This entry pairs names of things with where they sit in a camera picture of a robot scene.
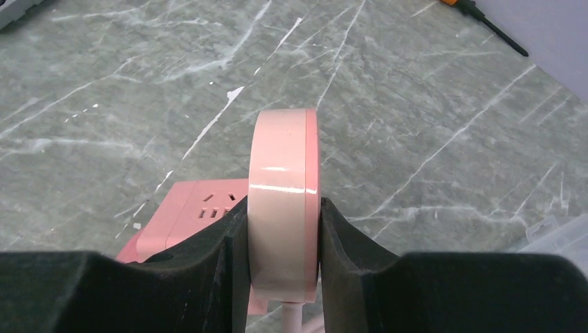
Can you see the grey tool tray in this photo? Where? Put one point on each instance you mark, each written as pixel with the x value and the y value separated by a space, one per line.
pixel 12 10

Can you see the clear plastic screw box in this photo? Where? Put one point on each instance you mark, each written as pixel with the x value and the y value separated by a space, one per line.
pixel 558 235

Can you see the orange handled screwdriver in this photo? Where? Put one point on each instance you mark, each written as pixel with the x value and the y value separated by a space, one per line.
pixel 469 8

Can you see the pink cube adapter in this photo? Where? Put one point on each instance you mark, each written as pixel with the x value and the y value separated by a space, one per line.
pixel 188 208

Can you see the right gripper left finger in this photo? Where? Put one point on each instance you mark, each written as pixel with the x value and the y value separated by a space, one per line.
pixel 202 284

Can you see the pink round socket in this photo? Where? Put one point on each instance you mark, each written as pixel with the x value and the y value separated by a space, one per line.
pixel 284 205

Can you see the small pink plug adapter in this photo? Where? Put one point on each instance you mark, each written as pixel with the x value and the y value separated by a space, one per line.
pixel 129 252

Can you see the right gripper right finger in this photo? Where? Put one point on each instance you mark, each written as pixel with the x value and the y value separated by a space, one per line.
pixel 366 288

